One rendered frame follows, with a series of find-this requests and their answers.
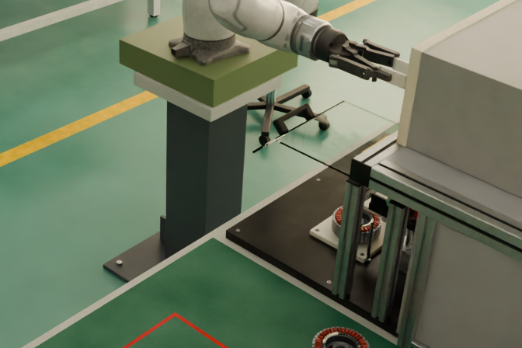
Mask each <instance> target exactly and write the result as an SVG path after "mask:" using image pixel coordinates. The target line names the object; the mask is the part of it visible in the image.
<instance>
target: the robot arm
mask: <svg viewBox="0 0 522 348"><path fill-rule="evenodd" d="M317 4H318V0H183V37H180V38H176V39H172V40H170V41H169V46H170V47H172V49H171V53H172V56H174V57H182V56H189V57H191V58H192V59H194V60H195V61H197V63H198V64H199V65H203V66H206V65H209V64H211V63H213V62H215V61H219V60H222V59H225V58H227V57H232V56H235V55H237V54H244V53H248V52H250V46H249V45H247V44H245V43H241V42H239V41H238V40H236V38H235V34H238V35H240V36H242V37H246V38H249V39H255V40H257V41H258V42H260V43H261V44H264V45H266V46H268V47H272V48H274V49H277V50H282V51H285V52H293V53H296V54H298V55H301V56H303V57H306V58H308V59H311V60H313V61H317V60H321V61H324V62H327V63H329V67H330V68H338V69H339V70H342V71H345V72H347V73H350V74H351V75H355V76H357V77H359V78H362V79H364V80H370V78H372V82H376V81H377V78H378V79H380V80H382V81H385V82H388V83H390V84H393V85H396V86H398V87H399V88H402V89H405V83H406V78H407V73H408V68H409V62H408V61H404V60H402V59H400V53H399V52H397V51H395V50H391V49H389V48H387V47H383V46H381V45H379V44H376V43H373V42H371V41H370V40H368V39H363V43H358V42H356V41H352V40H348V38H347V36H346V34H345V33H344V32H343V31H341V30H338V29H335V28H333V27H332V25H331V24H330V23H328V22H326V21H324V20H321V19H318V18H316V17H314V16H310V15H309V14H310V13H311V12H312V11H313V10H314V8H315V7H316V5H317ZM362 56H363V57H362ZM371 62H372V63H371ZM373 63H375V64H381V65H380V66H379V69H378V66H377V65H375V64H373ZM385 66H387V67H385ZM388 67H390V68H388ZM391 68H392V69H391Z"/></svg>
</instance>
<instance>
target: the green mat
mask: <svg viewBox="0 0 522 348"><path fill-rule="evenodd" d="M173 313H177V314H178V315H180V316H182V317H183V318H185V319H186V320H187V321H189V322H191V323H192V324H194V325H195V326H196V327H198V328H199V329H201V330H203V331H204V332H205V333H207V334H208V335H210V336H212V337H213V338H215V339H216V340H217V341H219V342H220V343H222V344H224V345H225V346H226V347H228V348H311V347H312V341H313V339H314V338H315V335H316V334H317V333H318V332H320V331H323V329H327V328H332V327H340V329H341V327H345V330H346V328H348V329H350V330H351V329H352V330H354V332H355V331H357V332H358V333H360V334H361V335H362V336H363V337H364V338H365V339H366V340H367V342H368V343H369V346H370V348H401V347H399V346H397V345H395V344H394V343H392V342H390V341H388V340H387V339H385V338H384V337H382V336H380V335H378V334H377V333H375V332H373V331H371V330H370V329H368V328H367V327H365V326H363V325H361V324H360V323H358V322H356V321H354V320H352V319H351V318H349V317H348V316H346V315H344V314H343V313H341V312H339V311H337V310H336V309H334V308H332V307H331V306H329V305H327V304H326V303H324V302H322V301H320V300H319V299H318V298H315V297H313V296H312V295H310V294H309V293H307V292H305V291H303V290H302V289H300V288H299V287H296V286H295V285H293V284H292V283H290V282H288V281H286V280H285V279H283V278H282V277H279V276H278V275H276V274H275V273H273V272H271V271H269V270H268V269H266V268H265V267H263V266H260V265H259V264H258V263H256V262H254V261H252V260H251V259H249V258H247V257H246V256H244V255H242V254H241V253H239V252H237V251H235V250H234V249H232V248H230V247H229V246H227V245H225V244H224V243H222V242H220V241H218V240H217V239H215V238H211V239H209V240H208V241H206V242H205V243H203V244H202V245H199V246H198V247H196V248H195V249H193V250H192V251H190V252H188V253H187V254H186V255H184V256H182V257H180V258H178V259H177V260H176V261H174V262H172V263H170V264H169V265H168V266H166V267H164V268H162V269H161V270H159V271H158V272H156V273H154V274H152V275H151V276H150V277H148V278H146V279H145V280H143V281H141V282H140V283H139V284H136V285H135V286H133V287H132V288H130V289H129V290H127V291H125V292H123V293H122V294H120V295H119V296H117V297H116V298H114V299H113V300H111V301H109V302H107V303H106V304H104V305H103V306H101V307H100V308H97V309H96V310H95V311H93V312H91V313H90V314H88V315H87V316H85V317H83V318H81V319H80V320H78V321H77V322H75V323H74V324H72V325H70V326H69V327H67V328H66V329H64V330H62V331H60V332H59V333H58V334H56V335H54V336H52V337H51V338H49V339H48V340H46V341H44V342H43V343H41V344H40V345H38V346H36V347H34V348H123V347H124V346H126V345H127V344H128V343H130V342H132V341H133V340H135V339H136V338H138V337H139V336H141V335H142V334H143V333H145V332H147V331H148V330H149V329H151V328H152V327H154V326H155V325H157V324H159V323H160V322H161V321H163V320H164V319H166V318H168V317H169V316H170V315H172V314H173ZM128 348H222V347H220V346H219V345H217V344H216V343H215V342H213V341H212V340H210V339H208V338H207V337H206V336H204V335H203V334H201V333H200V332H198V331H196V330H195V329H194V328H192V327H191V326H189V325H187V324H186V323H185V322H183V321H182V320H180V319H179V318H177V317H176V316H175V317H173V318H171V319H170V320H168V321H167V322H166V323H164V324H163V325H161V326H159V327H158V328H157V329H155V330H154V331H152V332H150V333H149V334H148V335H146V336H145V337H144V338H142V339H140V340H139V341H137V342H136V343H135V344H133V345H132V346H130V347H128Z"/></svg>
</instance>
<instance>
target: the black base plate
mask: <svg viewBox="0 0 522 348"><path fill-rule="evenodd" d="M347 179H349V176H346V175H344V174H342V173H341V172H338V171H336V170H334V169H331V168H329V167H328V168H326V169H324V170H322V171H321V172H319V173H318V174H316V175H315V176H313V177H311V178H310V179H308V180H306V181H305V182H303V183H302V184H300V185H299V186H296V187H295V188H293V189H292V190H290V191H289V192H287V193H285V194H284V195H283V196H281V197H279V198H277V199H275V200H274V201H273V202H271V203H269V204H267V205H266V206H265V207H263V208H261V209H259V210H258V211H257V212H255V213H253V214H251V215H250V216H248V217H247V218H245V219H243V220H242V221H240V222H239V223H237V224H235V225H234V226H232V227H230V228H229V229H227V230H226V237H225V238H227V239H229V240H230V241H232V242H234V243H235V244H237V245H239V246H241V247H242V248H244V249H246V250H248V251H249V252H251V253H253V254H254V255H256V256H258V257H259V258H261V259H263V260H265V261H267V262H268V263H270V264H272V265H273V266H275V267H276V268H278V269H280V270H282V271H284V272H285V273H287V274H289V275H291V276H292V277H294V278H295V279H297V280H299V281H301V282H302V283H304V284H306V285H308V286H309V287H311V288H313V289H314V290H316V291H318V292H319V293H321V294H323V295H325V296H326V297H328V298H330V299H332V300H334V301H335V302H337V303H338V304H340V305H342V306H343V307H345V308H347V309H349V310H351V311H352V312H354V313H356V314H357V315H359V316H361V317H362V318H365V319H366V320H368V321H369V322H371V323H373V324H375V325H376V326H378V327H380V328H381V329H383V330H384V331H386V332H389V333H390V334H392V335H393V336H395V337H397V338H398V333H397V332H396V330H397V326H398V318H399V313H400V309H401V304H402V296H403V292H404V288H405V280H406V275H407V274H406V273H404V272H402V271H401V270H399V271H398V279H397V284H396V288H395V296H394V301H393V305H392V310H391V316H390V317H389V318H387V317H386V320H385V321H384V322H380V321H379V320H378V319H379V317H376V318H374V317H372V316H371V312H372V307H373V302H374V293H375V288H376V283H377V278H378V269H379V264H380V259H381V250H382V249H381V250H380V251H379V252H377V253H376V254H374V255H373V256H372V257H371V261H370V262H369V263H366V262H364V263H362V262H360V261H358V260H356V263H355V269H354V275H353V285H352V291H351V294H350V295H346V298H344V299H341V298H339V294H337V295H334V294H332V286H333V280H334V273H335V268H336V256H337V250H338V249H336V248H334V247H332V246H330V245H328V244H327V243H325V242H323V241H321V240H319V239H317V238H316V237H314V236H312V235H310V230H311V229H313V228H314V227H315V226H317V225H318V224H320V223H322V222H323V221H324V220H326V219H327V218H329V217H330V216H332V215H333V213H334V211H335V210H337V208H340V207H342V206H343V203H344V197H345V191H346V180H347Z"/></svg>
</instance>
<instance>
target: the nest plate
mask: <svg viewBox="0 0 522 348"><path fill-rule="evenodd" d="M385 226H386V223H385V222H383V221H382V224H381V233H380V235H379V236H378V238H376V239H375V240H374V241H372V243H371V252H370V258H371V257H372V256H373V255H374V254H376V253H377V252H379V251H380V250H381V249H382V245H383V240H384V235H385ZM310 235H312V236H314V237H316V238H317V239H319V240H321V241H323V242H325V243H327V244H328V245H330V246H332V247H334V248H336V249H338V244H339V237H338V236H337V235H336V234H335V233H334V232H333V231H332V216H330V217H328V218H327V219H326V220H324V221H323V222H322V223H320V224H318V225H317V226H315V227H314V228H313V229H311V230H310ZM367 243H368V242H367ZM367 243H358V248H357V257H356V260H358V261H360V262H362V263H364V262H365V260H366V259H367V257H366V253H367Z"/></svg>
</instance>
